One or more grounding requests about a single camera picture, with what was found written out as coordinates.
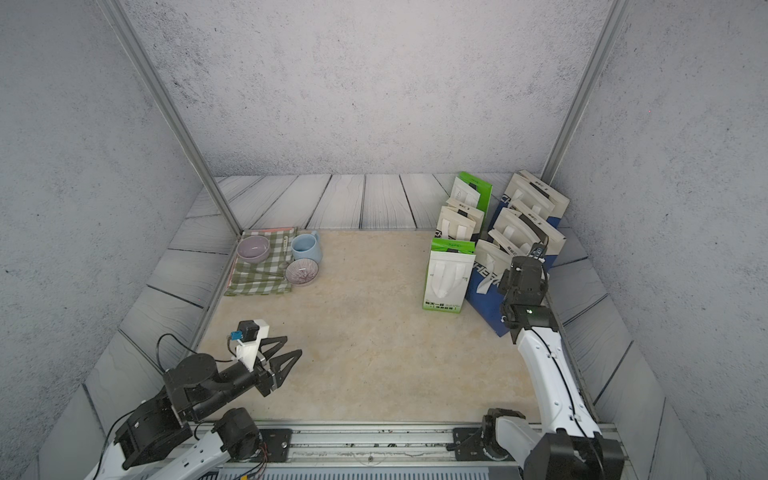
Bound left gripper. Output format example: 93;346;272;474
191;337;304;425

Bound green white bag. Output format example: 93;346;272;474
422;238;476;314
450;171;493;213

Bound navy beige bag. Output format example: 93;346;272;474
434;198;484;242

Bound blue beige takeout bag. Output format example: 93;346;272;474
489;170;570;228

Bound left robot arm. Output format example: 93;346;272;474
88;336;303;479

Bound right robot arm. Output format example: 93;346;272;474
481;256;625;479

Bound green checkered cloth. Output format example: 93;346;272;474
224;227;298;297

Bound pink patterned bowl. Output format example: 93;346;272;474
284;258;319;286

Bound purple bowl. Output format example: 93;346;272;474
236;235;272;264

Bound blue mug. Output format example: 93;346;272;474
291;231;323;263

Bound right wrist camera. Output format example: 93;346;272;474
529;242;548;261

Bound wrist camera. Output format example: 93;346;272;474
529;242;548;261
227;319;270;371

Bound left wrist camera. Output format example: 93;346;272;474
227;319;270;371

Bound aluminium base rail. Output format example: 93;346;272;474
119;422;637;480

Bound left aluminium frame post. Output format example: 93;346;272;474
97;0;244;238

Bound aluminium frame post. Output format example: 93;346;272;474
97;0;244;238
541;0;631;184

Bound right aluminium frame post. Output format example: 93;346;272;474
541;0;631;184

